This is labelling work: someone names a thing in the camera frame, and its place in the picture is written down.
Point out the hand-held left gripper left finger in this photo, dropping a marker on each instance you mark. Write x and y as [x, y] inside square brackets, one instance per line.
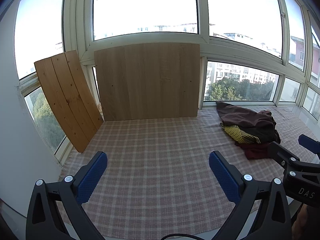
[92, 177]

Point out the brown sweater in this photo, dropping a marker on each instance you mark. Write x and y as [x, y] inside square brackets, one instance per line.
[240, 115]

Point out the light wooden board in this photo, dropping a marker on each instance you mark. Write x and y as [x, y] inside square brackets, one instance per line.
[147, 82]

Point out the person's right hand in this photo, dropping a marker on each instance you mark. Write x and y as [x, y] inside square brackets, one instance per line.
[302, 221]

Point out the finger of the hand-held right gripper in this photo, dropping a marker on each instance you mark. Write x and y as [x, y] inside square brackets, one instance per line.
[311, 142]
[282, 153]

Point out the pine slatted board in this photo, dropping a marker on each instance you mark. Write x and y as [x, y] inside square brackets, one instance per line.
[67, 97]

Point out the black garment with yellow stripes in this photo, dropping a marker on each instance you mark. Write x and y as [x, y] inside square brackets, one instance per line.
[265, 130]

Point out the pink plaid blanket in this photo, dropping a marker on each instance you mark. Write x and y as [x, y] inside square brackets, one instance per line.
[155, 150]

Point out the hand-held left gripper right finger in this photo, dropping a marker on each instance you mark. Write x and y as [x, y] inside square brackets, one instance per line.
[223, 177]

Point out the white window frame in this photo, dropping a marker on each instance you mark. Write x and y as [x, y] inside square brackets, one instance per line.
[205, 17]

